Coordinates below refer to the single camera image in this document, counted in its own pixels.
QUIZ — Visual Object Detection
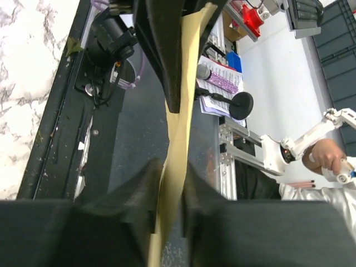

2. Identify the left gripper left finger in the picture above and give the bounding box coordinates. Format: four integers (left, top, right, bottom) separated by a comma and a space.
1, 159, 163, 266

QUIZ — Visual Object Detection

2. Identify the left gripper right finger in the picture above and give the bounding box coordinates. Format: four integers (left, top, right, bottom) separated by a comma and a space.
182, 166, 355, 266

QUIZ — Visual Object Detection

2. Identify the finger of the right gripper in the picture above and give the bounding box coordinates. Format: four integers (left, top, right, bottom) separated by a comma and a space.
182, 0, 228, 57
133, 0, 184, 113

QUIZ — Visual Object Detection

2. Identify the yellow sheet music page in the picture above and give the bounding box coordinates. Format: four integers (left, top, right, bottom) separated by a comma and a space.
146, 4, 217, 267

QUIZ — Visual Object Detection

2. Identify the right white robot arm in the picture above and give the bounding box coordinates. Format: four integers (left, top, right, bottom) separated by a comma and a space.
86, 1, 227, 113

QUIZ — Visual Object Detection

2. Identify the operator bare hand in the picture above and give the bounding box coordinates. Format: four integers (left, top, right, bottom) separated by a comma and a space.
302, 139, 347, 175

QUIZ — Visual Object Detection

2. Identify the red plastic part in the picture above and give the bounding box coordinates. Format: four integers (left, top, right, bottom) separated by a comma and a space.
242, 4, 264, 37

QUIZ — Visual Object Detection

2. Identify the silver and purple microphone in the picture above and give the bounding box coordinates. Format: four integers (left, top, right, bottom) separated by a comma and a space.
196, 64, 238, 93

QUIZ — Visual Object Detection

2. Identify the blue plastic bin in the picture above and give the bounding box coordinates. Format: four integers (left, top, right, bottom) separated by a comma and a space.
226, 51, 243, 73

